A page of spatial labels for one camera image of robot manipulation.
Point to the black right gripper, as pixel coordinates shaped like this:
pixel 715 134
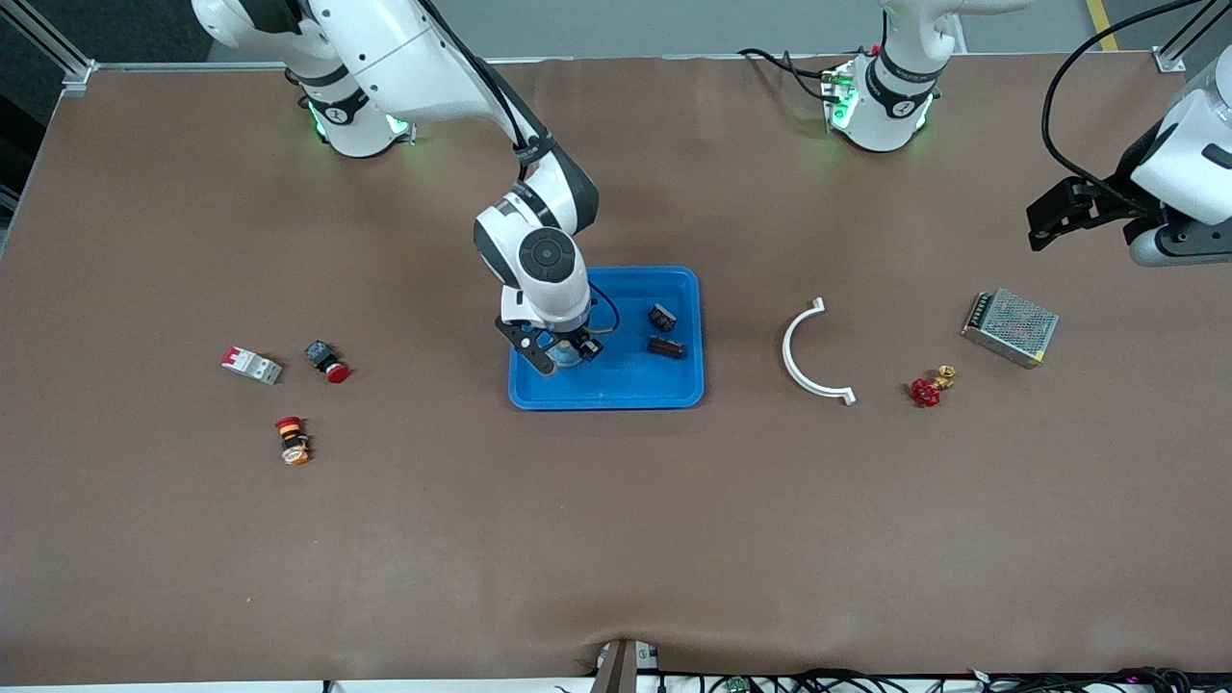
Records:
pixel 584 345

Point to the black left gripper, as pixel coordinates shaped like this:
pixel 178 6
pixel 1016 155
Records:
pixel 1119 193

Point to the blue dome bell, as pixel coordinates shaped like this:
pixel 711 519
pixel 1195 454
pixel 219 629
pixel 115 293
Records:
pixel 568 357

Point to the long dark electrolytic capacitor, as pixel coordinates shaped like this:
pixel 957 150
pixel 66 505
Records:
pixel 666 347

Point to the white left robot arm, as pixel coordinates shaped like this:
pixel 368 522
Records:
pixel 890 115

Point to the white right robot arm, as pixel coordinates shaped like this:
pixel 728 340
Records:
pixel 423 67

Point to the blue plastic tray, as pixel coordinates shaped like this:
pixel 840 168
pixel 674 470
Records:
pixel 635 380

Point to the metal mesh power supply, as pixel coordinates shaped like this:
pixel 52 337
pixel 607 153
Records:
pixel 1011 327

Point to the brown table mat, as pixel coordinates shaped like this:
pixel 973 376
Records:
pixel 616 529

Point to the red push button black body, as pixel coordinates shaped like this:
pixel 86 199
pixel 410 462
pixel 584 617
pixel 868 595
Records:
pixel 320 352

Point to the white red circuit breaker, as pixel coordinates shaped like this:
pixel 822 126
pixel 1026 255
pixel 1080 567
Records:
pixel 252 366

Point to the black right camera bracket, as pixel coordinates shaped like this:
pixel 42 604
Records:
pixel 522 342

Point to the black camera bracket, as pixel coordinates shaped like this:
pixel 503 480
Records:
pixel 1193 236
pixel 522 342

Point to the black left camera bracket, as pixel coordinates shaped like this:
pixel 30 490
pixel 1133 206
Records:
pixel 1193 236

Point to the aluminium frame profile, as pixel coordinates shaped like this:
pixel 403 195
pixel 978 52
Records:
pixel 79 77
pixel 1169 63

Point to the white curved plastic bracket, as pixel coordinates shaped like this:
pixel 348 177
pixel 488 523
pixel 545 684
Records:
pixel 787 351

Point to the red yellow black button switch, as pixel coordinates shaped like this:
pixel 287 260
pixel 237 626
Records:
pixel 292 441

